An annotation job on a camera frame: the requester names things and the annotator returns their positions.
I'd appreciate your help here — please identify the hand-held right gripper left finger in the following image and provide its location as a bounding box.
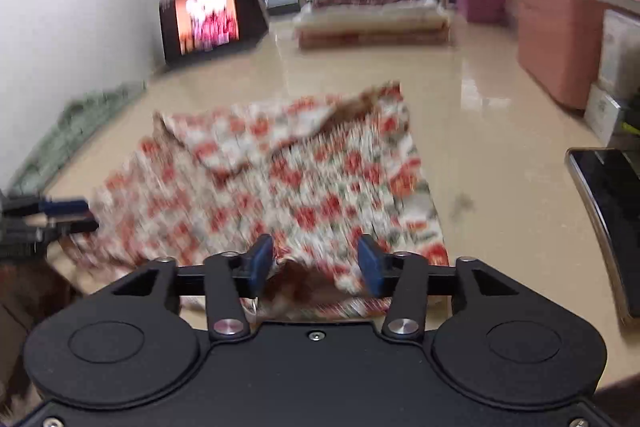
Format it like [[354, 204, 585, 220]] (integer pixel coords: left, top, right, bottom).
[[110, 233, 276, 342]]

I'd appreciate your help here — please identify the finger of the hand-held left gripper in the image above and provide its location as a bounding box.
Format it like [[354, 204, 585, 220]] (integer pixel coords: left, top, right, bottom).
[[0, 216, 101, 259], [0, 193, 92, 216]]

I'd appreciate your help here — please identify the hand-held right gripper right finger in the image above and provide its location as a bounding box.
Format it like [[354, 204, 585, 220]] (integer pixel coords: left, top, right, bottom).
[[356, 233, 522, 342]]

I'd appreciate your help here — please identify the red floral garment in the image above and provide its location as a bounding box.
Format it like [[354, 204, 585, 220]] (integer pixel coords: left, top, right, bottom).
[[65, 79, 451, 323]]

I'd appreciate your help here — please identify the stack of folded clothes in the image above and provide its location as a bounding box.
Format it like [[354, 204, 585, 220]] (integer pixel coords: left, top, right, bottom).
[[292, 0, 454, 51]]

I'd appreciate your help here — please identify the green bear print cloth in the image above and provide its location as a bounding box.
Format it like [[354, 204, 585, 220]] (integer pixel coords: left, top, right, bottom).
[[10, 81, 149, 194]]

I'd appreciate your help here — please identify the black tablet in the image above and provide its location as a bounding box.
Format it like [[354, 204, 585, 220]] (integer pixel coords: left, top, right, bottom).
[[159, 0, 243, 65]]

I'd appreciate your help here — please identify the black phone silver edge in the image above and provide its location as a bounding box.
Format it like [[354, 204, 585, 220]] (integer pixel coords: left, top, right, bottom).
[[565, 147, 640, 324]]

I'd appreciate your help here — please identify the small white box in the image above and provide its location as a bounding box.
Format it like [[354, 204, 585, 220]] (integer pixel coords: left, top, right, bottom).
[[584, 83, 627, 146]]

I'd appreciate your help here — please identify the salmon pink storage box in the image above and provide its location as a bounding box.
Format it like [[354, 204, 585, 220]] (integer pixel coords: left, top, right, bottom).
[[516, 0, 609, 111]]

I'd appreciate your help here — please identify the neon green black garment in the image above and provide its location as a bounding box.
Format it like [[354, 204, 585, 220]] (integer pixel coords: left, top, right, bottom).
[[609, 116, 640, 148]]

